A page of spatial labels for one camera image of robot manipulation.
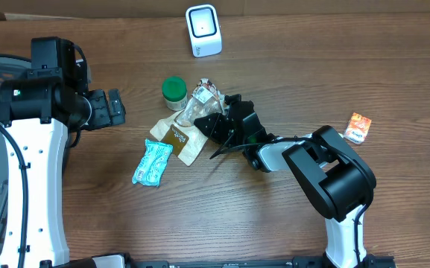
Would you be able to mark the white barcode scanner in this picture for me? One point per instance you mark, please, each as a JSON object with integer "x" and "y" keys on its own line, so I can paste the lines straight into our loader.
{"x": 204, "y": 30}

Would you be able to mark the teal snack packet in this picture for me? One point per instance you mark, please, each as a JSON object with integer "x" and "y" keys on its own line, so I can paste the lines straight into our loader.
{"x": 153, "y": 164}

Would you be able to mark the cardboard strip at table edge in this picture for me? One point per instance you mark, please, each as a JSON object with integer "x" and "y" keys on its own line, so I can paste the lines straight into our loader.
{"x": 95, "y": 9}

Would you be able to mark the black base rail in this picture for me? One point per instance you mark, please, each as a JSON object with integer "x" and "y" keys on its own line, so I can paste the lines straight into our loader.
{"x": 124, "y": 260}

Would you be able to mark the green capped bottle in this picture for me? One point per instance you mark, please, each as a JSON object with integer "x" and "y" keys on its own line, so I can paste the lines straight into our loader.
{"x": 175, "y": 93}

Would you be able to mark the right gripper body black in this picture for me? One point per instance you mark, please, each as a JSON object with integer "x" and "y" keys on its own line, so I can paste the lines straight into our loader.
{"x": 238, "y": 137}

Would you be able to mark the small orange white box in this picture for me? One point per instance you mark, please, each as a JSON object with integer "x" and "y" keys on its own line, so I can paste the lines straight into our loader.
{"x": 357, "y": 128}

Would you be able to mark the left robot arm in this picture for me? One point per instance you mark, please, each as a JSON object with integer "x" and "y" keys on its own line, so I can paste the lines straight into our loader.
{"x": 38, "y": 113}

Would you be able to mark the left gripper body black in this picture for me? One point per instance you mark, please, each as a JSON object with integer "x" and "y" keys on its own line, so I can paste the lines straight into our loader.
{"x": 101, "y": 109}

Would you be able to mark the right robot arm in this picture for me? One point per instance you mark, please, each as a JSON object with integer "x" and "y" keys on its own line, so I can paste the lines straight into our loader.
{"x": 336, "y": 180}

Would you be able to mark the beige brown snack pouch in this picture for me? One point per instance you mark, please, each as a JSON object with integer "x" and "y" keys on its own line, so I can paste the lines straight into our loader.
{"x": 179, "y": 130}

